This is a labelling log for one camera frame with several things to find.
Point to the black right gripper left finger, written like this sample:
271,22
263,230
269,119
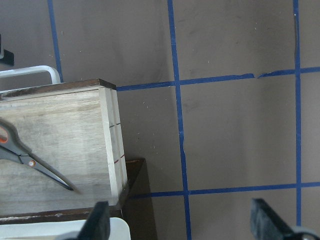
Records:
97,226

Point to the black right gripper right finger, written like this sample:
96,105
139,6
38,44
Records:
266,224

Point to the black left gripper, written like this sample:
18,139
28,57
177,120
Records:
6,57

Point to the white drawer handle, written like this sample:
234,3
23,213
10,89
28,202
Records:
54,74

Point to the grey orange handled scissors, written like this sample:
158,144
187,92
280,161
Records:
13,149

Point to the light wooden drawer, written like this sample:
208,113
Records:
73,128

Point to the white plastic tray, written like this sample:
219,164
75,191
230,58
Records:
119,230

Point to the dark brown wooden cabinet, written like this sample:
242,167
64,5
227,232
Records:
135,207

